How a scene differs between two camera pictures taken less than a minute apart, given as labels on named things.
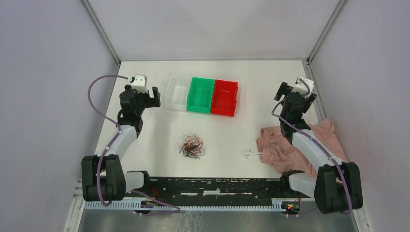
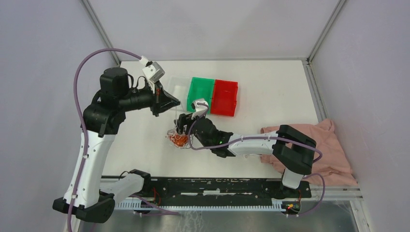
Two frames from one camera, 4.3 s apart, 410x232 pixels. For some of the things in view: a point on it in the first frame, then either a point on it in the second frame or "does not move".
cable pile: [192, 147] -> [182, 141]
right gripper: [284, 89] -> [184, 120]
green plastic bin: [199, 94] does not move
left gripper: [146, 95] -> [162, 100]
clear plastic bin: [175, 97] does not move
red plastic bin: [224, 97] does not move
